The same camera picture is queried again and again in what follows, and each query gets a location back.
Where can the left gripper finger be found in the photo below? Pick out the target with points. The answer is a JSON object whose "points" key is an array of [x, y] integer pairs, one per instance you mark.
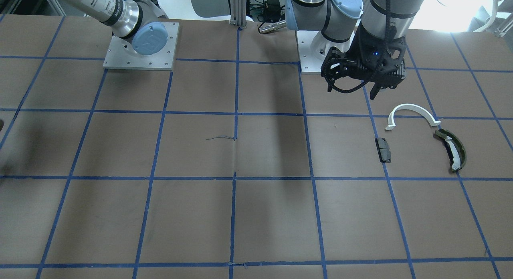
{"points": [[374, 91]]}

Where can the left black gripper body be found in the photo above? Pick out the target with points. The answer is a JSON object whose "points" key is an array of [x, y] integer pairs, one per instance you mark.
{"points": [[361, 50]]}

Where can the green brake shoe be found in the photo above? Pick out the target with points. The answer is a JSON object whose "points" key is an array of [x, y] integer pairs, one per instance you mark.
{"points": [[455, 149]]}

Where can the black brake pad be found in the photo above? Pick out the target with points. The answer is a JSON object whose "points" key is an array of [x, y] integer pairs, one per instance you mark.
{"points": [[383, 150]]}

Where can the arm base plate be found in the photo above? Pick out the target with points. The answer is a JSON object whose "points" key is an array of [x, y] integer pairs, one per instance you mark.
{"points": [[152, 48], [313, 47]]}

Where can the aluminium frame post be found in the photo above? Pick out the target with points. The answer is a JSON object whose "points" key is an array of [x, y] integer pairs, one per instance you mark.
{"points": [[238, 13]]}

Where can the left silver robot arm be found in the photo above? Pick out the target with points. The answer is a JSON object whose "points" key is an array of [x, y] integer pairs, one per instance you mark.
{"points": [[337, 19]]}

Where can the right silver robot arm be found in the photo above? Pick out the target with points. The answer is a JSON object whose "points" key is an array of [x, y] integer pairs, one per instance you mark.
{"points": [[134, 21]]}

